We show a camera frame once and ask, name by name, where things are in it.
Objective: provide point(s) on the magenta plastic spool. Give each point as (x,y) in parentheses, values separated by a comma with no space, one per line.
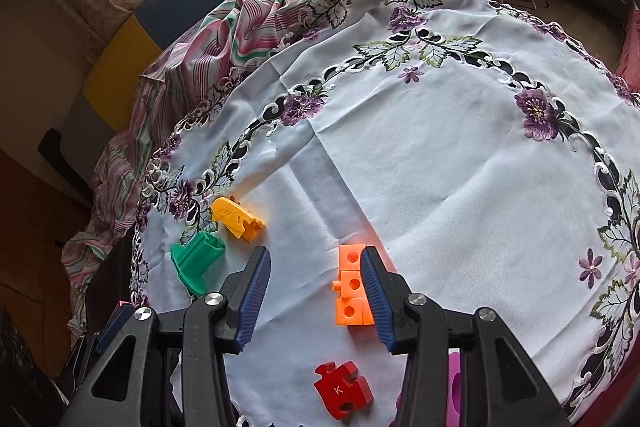
(455,387)

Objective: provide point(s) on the black rolled mat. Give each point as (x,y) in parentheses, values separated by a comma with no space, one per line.
(60,157)

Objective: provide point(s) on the white embroidered floral tablecloth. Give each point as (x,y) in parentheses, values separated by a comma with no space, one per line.
(425,132)

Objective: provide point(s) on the orange plastic block toy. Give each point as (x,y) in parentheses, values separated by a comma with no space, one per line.
(347,292)

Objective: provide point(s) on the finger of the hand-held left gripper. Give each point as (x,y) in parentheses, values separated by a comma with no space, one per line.
(112,329)

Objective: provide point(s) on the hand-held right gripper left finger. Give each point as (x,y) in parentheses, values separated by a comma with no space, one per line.
(252,302)

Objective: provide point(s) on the yellow plastic toy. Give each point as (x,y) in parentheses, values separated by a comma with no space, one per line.
(232,214)

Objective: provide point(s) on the red puzzle piece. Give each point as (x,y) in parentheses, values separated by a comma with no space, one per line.
(340,389)

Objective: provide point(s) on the pink-red ruffled cloth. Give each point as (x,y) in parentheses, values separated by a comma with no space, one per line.
(630,42)

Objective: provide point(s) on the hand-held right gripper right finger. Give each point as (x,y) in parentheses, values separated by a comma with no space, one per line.
(377,302)

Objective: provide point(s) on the striped pink green blanket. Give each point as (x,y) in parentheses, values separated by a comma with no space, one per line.
(200,57)

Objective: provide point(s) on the wooden wardrobe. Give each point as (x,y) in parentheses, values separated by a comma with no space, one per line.
(35,247)

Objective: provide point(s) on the green plastic toy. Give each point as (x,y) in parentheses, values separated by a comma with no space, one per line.
(195,259)

